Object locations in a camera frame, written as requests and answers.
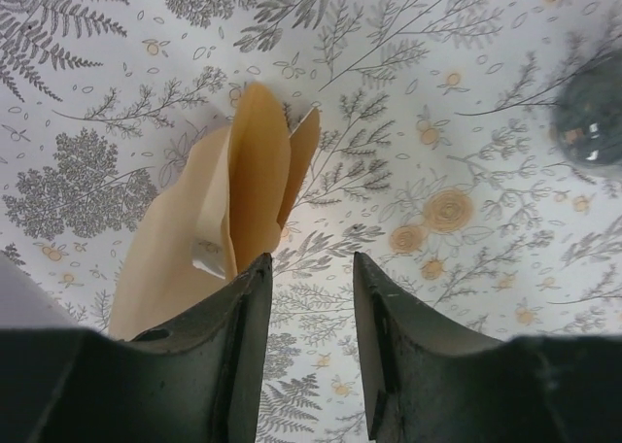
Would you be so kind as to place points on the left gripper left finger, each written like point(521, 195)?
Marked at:
point(195, 378)

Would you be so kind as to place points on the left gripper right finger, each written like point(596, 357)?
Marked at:
point(427, 378)

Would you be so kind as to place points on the brown paper coffee filter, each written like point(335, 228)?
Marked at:
point(267, 166)

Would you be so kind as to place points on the orange coffee filter pack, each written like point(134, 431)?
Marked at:
point(181, 252)

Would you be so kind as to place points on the floral tablecloth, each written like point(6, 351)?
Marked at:
point(437, 159)

